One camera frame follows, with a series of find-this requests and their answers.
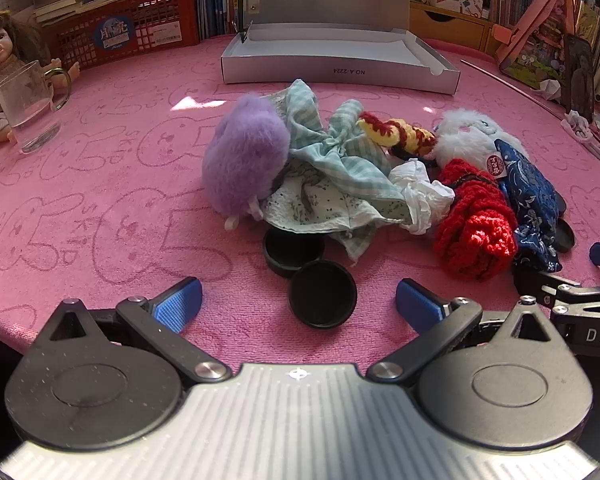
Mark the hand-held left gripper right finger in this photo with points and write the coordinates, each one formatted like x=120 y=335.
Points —
x=420 y=305

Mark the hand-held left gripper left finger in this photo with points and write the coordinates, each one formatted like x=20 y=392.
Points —
x=177 y=307

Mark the black round cap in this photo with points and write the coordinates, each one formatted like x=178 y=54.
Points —
x=322 y=295
x=285 y=255
x=564 y=237

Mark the blue floral cloth pouch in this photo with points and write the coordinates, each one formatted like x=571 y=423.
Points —
x=530 y=195

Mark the green gingham cloth bow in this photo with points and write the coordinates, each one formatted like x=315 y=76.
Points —
x=350 y=160

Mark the purple plush toy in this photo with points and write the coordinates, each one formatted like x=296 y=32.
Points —
x=245 y=160

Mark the white fluffy plush toy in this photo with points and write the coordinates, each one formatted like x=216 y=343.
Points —
x=460 y=140

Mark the yellow red crochet charm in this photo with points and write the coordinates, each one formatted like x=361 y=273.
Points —
x=405 y=132

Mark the silver cardboard box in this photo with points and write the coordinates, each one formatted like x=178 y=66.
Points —
x=330 y=50

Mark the red knitted item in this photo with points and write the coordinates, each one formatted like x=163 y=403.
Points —
x=475 y=230

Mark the crumpled white tissue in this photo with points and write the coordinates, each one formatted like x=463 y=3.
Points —
x=420 y=195

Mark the pink bunny print towel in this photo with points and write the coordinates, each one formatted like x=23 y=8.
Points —
x=105 y=185

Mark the white paper origami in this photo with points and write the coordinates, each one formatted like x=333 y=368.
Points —
x=547 y=91

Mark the pink triangular toy bag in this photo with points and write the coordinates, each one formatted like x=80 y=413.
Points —
x=545 y=45

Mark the clear glass mug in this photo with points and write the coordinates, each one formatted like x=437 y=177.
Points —
x=27 y=105

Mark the wooden drawer shelf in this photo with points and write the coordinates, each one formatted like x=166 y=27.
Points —
x=450 y=27

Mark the black binder clip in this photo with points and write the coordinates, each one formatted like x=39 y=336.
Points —
x=242 y=35

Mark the red plastic basket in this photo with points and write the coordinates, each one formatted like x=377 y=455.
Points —
x=155 y=25

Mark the brown haired doll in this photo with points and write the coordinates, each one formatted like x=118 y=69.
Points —
x=0 y=45

